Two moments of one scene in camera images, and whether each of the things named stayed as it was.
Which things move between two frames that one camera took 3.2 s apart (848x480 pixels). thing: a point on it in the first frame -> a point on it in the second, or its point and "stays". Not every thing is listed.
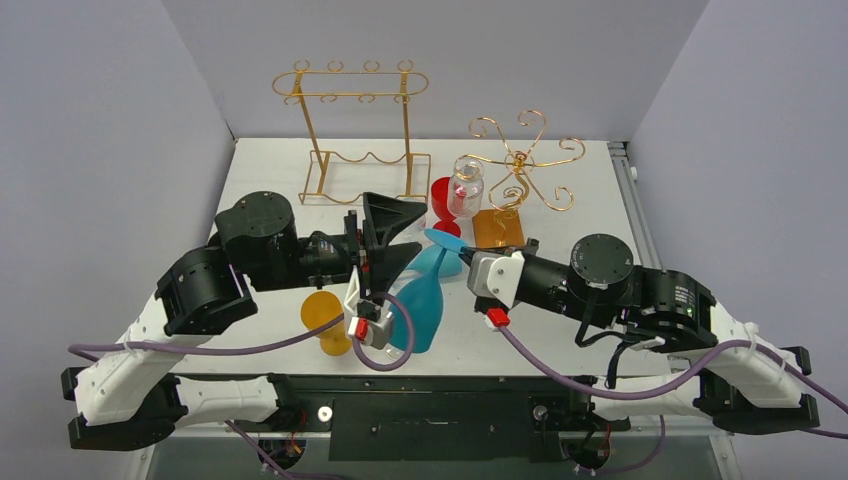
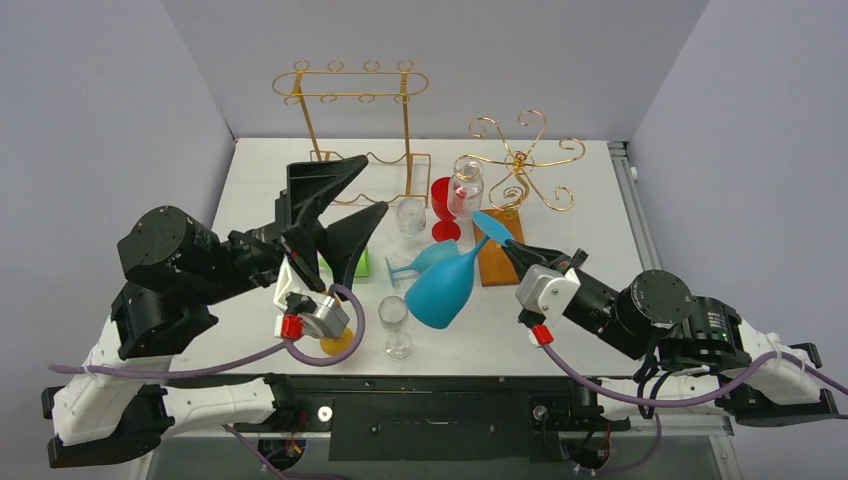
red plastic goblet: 441,207 stays
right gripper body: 536,277 -> 553,261
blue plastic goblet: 427,258 -> 449,279
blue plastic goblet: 424,298 -> 441,292
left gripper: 383,218 -> 300,209
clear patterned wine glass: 466,187 stays
